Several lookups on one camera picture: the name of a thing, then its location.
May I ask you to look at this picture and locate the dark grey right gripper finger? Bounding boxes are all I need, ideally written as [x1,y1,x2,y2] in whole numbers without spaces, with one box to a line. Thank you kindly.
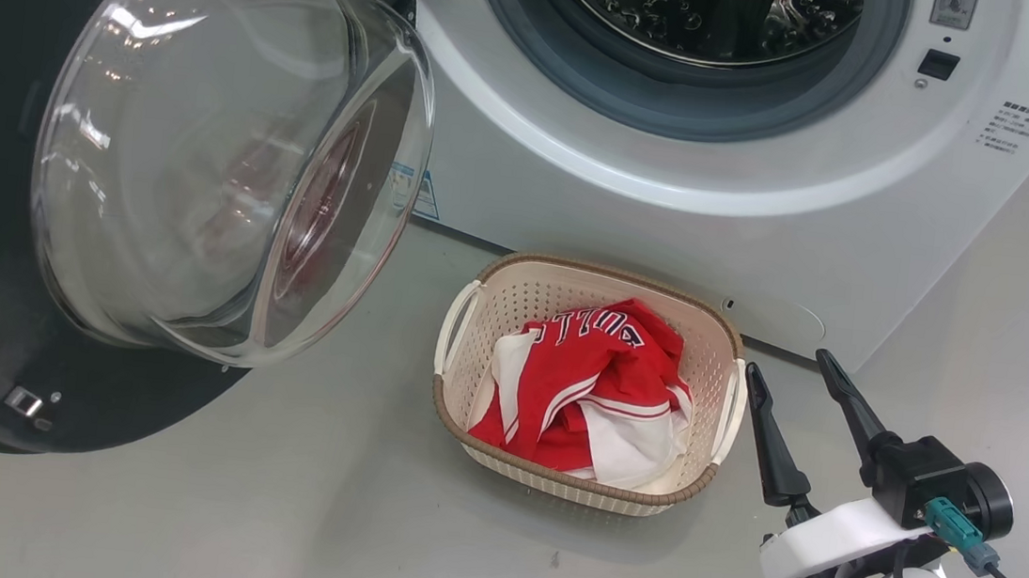
[804,349,897,486]
[731,362,834,530]

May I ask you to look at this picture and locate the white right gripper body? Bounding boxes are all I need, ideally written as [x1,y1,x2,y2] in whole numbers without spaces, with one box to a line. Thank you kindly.
[756,488,937,578]

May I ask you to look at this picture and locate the red and white basketball jersey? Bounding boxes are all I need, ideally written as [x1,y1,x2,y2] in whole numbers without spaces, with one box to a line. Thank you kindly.
[468,285,705,495]

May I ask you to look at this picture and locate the red basketball shorts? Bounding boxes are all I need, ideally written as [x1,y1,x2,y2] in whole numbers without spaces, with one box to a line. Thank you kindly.
[464,398,598,476]

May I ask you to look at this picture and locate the white front-load washing machine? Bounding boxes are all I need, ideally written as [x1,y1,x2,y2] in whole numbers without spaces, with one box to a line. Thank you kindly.
[276,0,1029,388]

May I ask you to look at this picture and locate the cream perforated laundry basket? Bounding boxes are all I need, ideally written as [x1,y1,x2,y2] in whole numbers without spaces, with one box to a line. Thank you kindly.
[421,244,759,526]

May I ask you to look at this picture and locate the grey QR code sticker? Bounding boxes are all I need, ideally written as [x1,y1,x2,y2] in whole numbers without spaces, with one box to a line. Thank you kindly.
[928,0,978,31]

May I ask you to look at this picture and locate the blue energy label sticker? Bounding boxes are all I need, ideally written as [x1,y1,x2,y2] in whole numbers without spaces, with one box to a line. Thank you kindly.
[386,162,445,222]

